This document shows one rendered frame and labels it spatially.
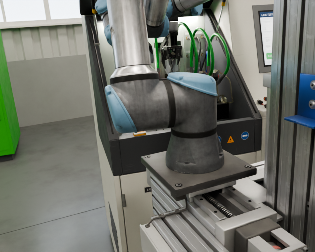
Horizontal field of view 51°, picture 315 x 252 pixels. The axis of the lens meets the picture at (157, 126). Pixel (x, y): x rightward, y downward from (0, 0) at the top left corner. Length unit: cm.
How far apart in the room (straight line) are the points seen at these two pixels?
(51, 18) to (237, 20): 388
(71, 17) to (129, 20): 467
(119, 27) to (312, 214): 57
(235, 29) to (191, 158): 109
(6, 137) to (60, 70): 175
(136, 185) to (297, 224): 79
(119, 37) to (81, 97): 473
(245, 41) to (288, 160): 110
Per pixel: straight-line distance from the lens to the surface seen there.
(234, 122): 150
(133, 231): 155
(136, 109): 72
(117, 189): 143
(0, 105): 393
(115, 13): 78
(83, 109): 551
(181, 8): 132
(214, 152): 81
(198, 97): 75
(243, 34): 179
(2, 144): 405
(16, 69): 532
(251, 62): 179
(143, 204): 149
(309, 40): 69
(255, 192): 92
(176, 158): 80
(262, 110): 158
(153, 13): 107
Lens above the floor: 139
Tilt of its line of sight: 17 degrees down
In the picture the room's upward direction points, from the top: 4 degrees counter-clockwise
